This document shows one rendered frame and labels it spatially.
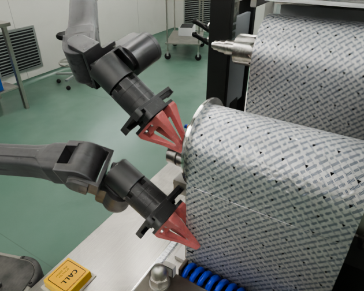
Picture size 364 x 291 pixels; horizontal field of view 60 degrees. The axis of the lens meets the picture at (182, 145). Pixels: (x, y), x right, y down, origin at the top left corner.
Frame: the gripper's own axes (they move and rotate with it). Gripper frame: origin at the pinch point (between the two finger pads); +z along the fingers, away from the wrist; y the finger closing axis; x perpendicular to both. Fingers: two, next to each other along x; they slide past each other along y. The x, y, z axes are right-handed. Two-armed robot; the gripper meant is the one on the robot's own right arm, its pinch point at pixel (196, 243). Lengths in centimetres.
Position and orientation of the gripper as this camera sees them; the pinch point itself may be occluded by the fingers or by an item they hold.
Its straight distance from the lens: 58.3
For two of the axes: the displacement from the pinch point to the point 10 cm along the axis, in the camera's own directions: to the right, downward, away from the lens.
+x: 4.1, -6.1, -6.8
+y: -5.1, 4.7, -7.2
